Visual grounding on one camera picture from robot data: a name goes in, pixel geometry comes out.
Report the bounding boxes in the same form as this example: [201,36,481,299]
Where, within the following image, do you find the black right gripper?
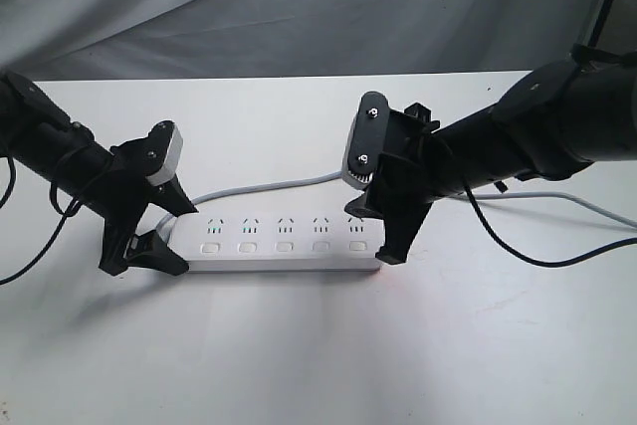
[344,103,458,265]

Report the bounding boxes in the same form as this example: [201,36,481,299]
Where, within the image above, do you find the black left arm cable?
[0,145,108,287]

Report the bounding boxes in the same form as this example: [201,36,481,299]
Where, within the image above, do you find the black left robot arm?
[1,71,196,276]

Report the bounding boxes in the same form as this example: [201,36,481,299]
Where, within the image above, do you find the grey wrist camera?
[341,91,390,191]
[144,120,183,186]

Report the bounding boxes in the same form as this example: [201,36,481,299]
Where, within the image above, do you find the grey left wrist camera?
[144,120,183,186]

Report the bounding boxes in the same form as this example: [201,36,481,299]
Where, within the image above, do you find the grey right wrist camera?
[341,91,390,191]

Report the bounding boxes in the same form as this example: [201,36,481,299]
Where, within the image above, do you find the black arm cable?
[412,120,637,267]
[0,145,108,287]

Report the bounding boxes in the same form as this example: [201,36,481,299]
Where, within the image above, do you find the white five-outlet power strip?
[168,212,384,273]

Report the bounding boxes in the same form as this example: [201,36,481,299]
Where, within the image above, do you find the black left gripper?
[74,136,198,276]

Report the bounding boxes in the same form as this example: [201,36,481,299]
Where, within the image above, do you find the grey backdrop cloth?
[1,0,603,80]

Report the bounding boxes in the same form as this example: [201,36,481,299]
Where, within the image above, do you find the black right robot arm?
[341,44,636,265]

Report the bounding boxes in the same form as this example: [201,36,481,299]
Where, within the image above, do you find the grey power cable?
[157,170,637,247]

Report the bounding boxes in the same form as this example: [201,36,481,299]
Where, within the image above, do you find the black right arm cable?
[412,120,637,267]

